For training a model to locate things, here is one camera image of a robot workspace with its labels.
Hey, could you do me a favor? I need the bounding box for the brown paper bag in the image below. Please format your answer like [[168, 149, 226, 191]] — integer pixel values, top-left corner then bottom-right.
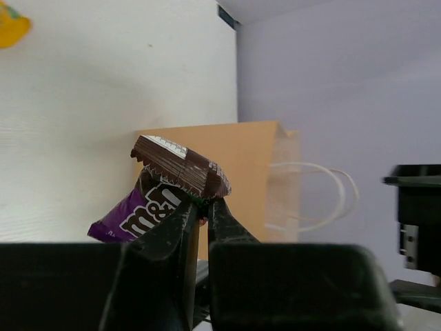
[[132, 120, 361, 242]]

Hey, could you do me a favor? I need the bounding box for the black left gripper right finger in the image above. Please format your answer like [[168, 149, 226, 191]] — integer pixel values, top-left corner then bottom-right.
[[208, 199, 403, 330]]

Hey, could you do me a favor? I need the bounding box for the dark label right table corner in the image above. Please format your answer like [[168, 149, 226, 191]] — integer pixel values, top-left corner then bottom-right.
[[217, 4, 240, 30]]

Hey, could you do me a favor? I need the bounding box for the far yellow M&M's packet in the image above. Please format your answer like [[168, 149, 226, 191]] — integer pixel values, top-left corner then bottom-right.
[[0, 1, 32, 49]]

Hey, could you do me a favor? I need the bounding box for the purple M&M's packet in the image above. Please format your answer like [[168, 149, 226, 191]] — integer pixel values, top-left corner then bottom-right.
[[88, 135, 232, 243]]

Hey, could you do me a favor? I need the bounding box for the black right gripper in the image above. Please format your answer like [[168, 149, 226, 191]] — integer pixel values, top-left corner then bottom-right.
[[382, 164, 440, 305]]

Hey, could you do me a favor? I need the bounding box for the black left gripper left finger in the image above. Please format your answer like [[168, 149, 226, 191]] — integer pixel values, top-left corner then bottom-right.
[[99, 199, 199, 330]]

